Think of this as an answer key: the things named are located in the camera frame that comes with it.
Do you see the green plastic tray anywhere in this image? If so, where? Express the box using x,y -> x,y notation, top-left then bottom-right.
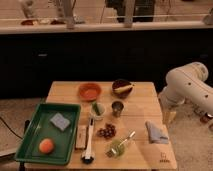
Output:
14,103 -> 81,165

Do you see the green cucumber piece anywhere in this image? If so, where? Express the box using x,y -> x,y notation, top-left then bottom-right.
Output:
92,102 -> 101,116

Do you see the yellow banana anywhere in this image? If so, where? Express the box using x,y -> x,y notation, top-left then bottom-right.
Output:
114,84 -> 134,93

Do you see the bunch of red grapes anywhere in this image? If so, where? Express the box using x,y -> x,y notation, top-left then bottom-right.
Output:
97,123 -> 116,139

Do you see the dark brown bowl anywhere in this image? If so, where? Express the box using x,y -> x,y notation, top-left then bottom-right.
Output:
112,79 -> 134,99

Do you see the red-orange bowl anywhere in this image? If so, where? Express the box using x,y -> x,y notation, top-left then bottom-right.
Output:
78,83 -> 101,101

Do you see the small metal cup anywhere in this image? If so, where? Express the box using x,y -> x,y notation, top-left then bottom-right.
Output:
111,101 -> 124,117

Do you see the green glass bowl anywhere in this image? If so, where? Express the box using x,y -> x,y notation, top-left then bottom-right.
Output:
106,140 -> 125,157

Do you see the blue-grey towel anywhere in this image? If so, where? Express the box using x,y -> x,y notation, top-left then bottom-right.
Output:
145,121 -> 169,144

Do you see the white black brush tool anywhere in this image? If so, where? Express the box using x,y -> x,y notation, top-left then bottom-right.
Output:
81,118 -> 94,164

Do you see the orange fruit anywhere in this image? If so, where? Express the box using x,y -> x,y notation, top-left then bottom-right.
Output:
39,138 -> 54,154

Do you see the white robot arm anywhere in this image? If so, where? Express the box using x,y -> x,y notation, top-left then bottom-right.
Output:
158,62 -> 213,124

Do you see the small wooden block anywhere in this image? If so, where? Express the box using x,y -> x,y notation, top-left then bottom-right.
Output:
75,125 -> 87,149

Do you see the blue sponge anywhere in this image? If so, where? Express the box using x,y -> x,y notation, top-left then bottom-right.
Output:
50,113 -> 70,131

